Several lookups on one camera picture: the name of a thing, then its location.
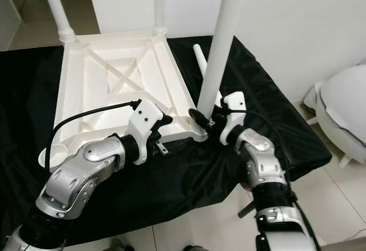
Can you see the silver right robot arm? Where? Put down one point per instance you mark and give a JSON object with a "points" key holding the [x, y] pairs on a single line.
{"points": [[260, 159]]}

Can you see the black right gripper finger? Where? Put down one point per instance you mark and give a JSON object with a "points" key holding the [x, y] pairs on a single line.
{"points": [[199, 118]]}

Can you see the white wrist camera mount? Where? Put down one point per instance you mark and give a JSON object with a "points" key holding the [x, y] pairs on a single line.
{"points": [[146, 116], [234, 101]]}

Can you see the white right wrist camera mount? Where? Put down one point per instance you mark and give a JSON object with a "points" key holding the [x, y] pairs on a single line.
{"points": [[234, 101]]}

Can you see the black table cloth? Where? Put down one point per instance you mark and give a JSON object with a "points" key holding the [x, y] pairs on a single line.
{"points": [[23, 108]]}

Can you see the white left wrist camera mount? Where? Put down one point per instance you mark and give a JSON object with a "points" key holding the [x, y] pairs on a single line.
{"points": [[146, 116]]}

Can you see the white plastic chair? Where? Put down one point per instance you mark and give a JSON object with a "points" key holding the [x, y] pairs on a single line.
{"points": [[343, 102]]}

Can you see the white tapered plastic table leg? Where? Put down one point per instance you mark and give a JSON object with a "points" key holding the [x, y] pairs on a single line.
{"points": [[54, 5], [223, 39], [159, 5], [199, 59]]}

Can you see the white plastic children table top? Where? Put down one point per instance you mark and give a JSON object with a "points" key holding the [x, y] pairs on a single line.
{"points": [[91, 74]]}

